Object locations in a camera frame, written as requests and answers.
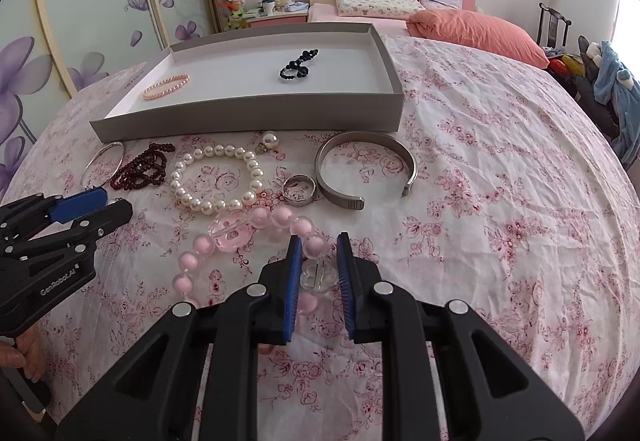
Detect silver ring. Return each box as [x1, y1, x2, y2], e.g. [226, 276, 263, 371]
[281, 174, 319, 207]

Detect pink nightstand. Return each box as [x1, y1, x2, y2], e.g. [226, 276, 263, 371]
[244, 3, 309, 30]

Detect dark chair with clothes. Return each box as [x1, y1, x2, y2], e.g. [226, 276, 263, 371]
[575, 35, 623, 139]

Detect thin silver bangle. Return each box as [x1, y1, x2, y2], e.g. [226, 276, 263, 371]
[82, 141, 126, 190]

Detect blue plush garment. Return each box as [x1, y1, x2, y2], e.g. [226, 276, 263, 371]
[592, 40, 640, 162]

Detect wide silver cuff bangle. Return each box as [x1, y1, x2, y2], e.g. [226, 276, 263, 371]
[314, 131, 419, 211]

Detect pearl earring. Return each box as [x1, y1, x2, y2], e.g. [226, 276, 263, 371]
[254, 130, 280, 156]

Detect grey cardboard tray box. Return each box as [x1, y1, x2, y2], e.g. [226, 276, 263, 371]
[90, 22, 405, 144]

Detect dark wooden chair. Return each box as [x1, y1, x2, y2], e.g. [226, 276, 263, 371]
[537, 2, 573, 50]

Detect large pink bead bracelet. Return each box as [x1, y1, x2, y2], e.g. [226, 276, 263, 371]
[171, 206, 335, 318]

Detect orange duvet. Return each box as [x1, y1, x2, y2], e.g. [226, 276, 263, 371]
[405, 9, 551, 70]

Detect white pearl bracelet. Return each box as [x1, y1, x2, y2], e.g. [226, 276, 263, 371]
[169, 144, 266, 216]

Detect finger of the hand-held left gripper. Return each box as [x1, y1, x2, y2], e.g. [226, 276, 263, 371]
[0, 187, 109, 243]
[0, 199, 134, 273]

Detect person's left hand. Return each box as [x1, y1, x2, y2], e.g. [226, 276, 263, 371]
[0, 325, 49, 383]

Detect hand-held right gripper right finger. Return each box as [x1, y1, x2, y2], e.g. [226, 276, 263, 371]
[336, 232, 586, 441]

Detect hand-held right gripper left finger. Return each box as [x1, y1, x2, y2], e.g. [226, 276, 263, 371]
[54, 235, 306, 441]

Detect pile of colourful toys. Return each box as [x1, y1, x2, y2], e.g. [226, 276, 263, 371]
[546, 46, 586, 84]

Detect pink pearl bracelet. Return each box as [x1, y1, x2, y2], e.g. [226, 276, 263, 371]
[143, 73, 192, 102]

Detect flower print wardrobe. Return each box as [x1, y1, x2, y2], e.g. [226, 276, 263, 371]
[0, 0, 221, 202]

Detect black and silver hair clip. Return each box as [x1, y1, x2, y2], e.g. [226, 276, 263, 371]
[278, 49, 320, 82]

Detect floral print pillow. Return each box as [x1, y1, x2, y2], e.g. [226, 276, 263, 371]
[334, 0, 426, 18]

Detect dark red bead bracelet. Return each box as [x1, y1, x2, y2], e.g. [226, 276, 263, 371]
[109, 143, 176, 192]

